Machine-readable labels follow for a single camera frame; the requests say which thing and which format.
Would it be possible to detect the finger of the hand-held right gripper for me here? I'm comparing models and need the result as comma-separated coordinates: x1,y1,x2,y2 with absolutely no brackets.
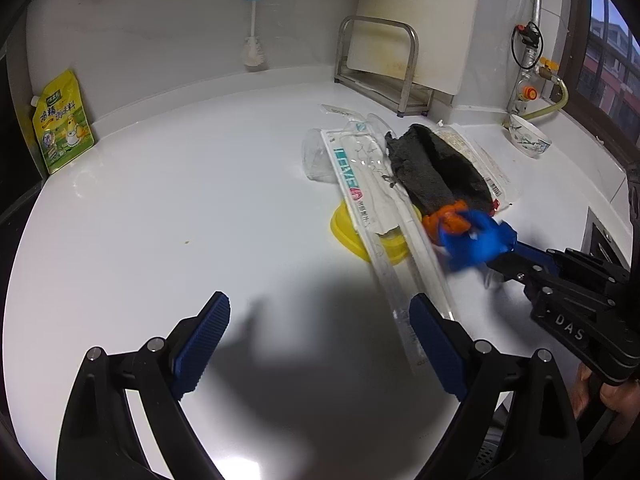
507,237,568,267
484,255,542,287

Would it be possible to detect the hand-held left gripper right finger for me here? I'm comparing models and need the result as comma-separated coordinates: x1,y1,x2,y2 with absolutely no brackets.
409,293,586,480

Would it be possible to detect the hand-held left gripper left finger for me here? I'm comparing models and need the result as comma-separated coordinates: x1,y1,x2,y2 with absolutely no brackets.
56,291,232,480

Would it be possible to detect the blue wrapper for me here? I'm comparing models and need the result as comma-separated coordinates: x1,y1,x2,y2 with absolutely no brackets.
439,209,518,272

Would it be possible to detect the clear wrapper with red label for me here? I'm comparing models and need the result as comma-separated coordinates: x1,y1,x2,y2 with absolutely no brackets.
432,121,514,212

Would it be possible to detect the clear plastic cup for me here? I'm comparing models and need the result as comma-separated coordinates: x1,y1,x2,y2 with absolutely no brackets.
301,127,352,184

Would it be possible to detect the person's right hand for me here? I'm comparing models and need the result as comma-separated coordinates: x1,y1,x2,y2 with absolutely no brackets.
570,362,640,442

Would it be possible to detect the orange crumpled wrapper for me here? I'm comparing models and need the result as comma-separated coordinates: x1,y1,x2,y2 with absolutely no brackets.
421,200,472,247

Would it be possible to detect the long clear plain package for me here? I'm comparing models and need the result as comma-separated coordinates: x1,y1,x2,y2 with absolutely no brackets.
345,119,457,322

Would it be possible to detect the white patterned ceramic bowl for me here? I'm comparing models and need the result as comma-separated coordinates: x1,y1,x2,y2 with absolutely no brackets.
508,112,552,160

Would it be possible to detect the dark grey cloth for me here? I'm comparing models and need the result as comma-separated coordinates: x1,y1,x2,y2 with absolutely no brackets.
385,124,494,217

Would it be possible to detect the yellow plastic lid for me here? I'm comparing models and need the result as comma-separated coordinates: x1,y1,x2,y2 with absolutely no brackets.
328,199,424,265

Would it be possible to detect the long clear teal-printed package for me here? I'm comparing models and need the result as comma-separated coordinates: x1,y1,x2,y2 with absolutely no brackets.
320,127,432,377

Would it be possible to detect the stainless steel rack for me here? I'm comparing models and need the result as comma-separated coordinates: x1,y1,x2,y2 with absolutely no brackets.
334,16,436,119

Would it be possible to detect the small clear plastic wrapper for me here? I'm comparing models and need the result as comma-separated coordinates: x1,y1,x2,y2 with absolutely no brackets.
320,103,397,137

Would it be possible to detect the metal gas pipe with valves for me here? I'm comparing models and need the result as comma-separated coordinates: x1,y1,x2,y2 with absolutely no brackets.
506,0,560,113

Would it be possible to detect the white cutting board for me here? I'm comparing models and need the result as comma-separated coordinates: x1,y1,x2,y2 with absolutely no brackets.
345,0,484,97

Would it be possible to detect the yellow seasoning pouch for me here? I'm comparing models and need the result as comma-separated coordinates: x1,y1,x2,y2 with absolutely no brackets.
30,70,96,176

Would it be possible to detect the yellow gas hose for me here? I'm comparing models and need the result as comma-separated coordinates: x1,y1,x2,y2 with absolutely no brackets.
520,77,570,121

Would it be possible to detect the black cable loop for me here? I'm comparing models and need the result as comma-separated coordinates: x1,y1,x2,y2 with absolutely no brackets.
510,22,543,69

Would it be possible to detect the window with brown frame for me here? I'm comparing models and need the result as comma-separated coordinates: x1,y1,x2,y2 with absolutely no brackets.
569,0,640,166

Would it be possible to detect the white bottle brush blue handle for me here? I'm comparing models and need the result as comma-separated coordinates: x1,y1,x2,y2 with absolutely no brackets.
242,0,269,68

